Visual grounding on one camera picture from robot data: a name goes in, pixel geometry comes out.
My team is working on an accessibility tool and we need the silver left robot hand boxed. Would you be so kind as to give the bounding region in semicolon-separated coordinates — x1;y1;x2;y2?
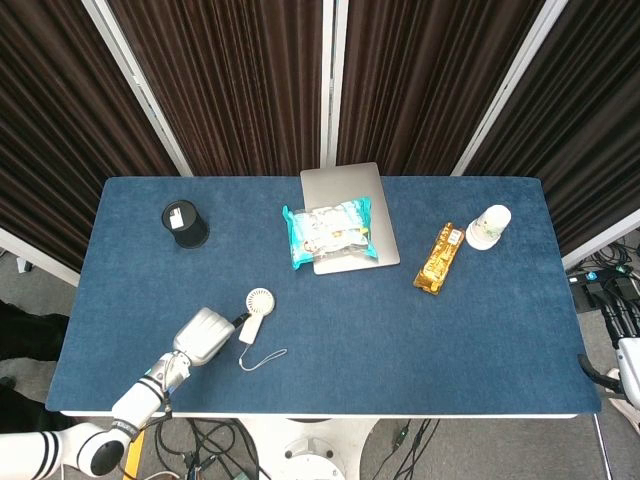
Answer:
171;306;251;369

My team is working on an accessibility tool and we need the white handheld fan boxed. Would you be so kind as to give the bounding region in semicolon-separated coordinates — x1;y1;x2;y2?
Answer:
237;287;277;346

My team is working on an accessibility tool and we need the black mesh pen holder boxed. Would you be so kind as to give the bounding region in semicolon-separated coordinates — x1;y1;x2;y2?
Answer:
160;199;211;250

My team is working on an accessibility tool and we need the yellow floor marker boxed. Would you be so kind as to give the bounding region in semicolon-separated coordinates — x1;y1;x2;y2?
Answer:
121;428;147;480

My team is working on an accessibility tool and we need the blue fabric table cloth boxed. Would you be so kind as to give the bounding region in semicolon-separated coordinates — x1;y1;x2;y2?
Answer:
44;175;602;417

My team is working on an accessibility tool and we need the teal snack bag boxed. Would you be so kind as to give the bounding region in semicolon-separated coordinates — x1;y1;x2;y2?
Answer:
281;195;383;272

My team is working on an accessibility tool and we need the black bag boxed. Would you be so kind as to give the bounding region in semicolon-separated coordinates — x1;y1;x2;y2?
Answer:
0;298;72;364

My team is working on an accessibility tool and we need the grey closed laptop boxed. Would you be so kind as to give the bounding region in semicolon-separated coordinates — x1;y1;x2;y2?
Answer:
299;161;402;276

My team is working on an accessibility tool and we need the gold foil snack package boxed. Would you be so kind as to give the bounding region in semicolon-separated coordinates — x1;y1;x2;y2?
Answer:
412;222;465;297

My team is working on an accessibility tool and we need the brown pleated curtain panel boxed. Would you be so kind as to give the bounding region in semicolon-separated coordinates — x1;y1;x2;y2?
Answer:
0;0;177;274
464;0;640;257
335;0;547;176
106;0;332;177

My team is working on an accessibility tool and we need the white paper cup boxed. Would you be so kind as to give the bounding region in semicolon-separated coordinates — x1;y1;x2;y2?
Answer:
464;203;513;252

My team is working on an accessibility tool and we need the black power strip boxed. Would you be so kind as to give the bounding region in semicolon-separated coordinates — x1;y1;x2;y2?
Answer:
568;272;604;315

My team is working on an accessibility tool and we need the black floor cable bundle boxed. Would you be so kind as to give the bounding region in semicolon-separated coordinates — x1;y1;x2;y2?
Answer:
152;418;264;480
382;418;444;480
564;233;640;354

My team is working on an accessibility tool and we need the white table frame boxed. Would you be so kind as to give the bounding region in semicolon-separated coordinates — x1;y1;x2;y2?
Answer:
58;408;597;422

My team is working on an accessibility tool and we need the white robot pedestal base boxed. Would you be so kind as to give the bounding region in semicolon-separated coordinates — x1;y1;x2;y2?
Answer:
238;416;382;480

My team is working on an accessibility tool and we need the white partition post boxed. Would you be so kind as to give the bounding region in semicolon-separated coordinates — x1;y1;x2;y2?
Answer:
81;0;195;177
319;0;350;170
448;0;570;177

